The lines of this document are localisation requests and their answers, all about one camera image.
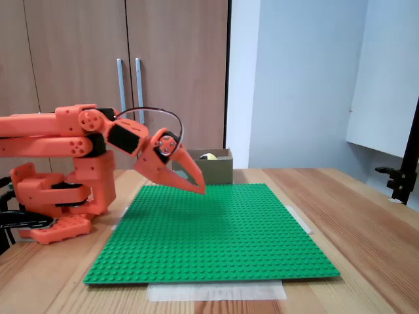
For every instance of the yellow white black soft ball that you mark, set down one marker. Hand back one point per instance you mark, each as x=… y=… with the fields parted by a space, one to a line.
x=211 y=157

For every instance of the brown cardboard box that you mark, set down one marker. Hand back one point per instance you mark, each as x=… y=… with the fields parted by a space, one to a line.
x=219 y=171

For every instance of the short masking tape strip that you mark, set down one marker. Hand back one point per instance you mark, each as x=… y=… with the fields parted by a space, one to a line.
x=301 y=220
x=118 y=222

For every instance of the green studded baseplate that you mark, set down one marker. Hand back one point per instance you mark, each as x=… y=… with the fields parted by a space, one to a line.
x=209 y=235

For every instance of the brown wooden cabinet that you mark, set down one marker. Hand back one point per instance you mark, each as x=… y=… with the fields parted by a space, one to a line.
x=180 y=32

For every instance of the long masking tape strip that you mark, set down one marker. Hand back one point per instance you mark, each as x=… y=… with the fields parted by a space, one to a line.
x=216 y=291

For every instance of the black table clamp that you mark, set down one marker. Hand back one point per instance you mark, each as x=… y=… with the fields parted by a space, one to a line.
x=26 y=219

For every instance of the white board panel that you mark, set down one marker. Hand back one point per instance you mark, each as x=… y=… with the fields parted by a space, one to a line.
x=386 y=81

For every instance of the black camera stand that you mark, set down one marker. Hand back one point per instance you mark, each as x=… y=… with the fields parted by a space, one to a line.
x=401 y=183

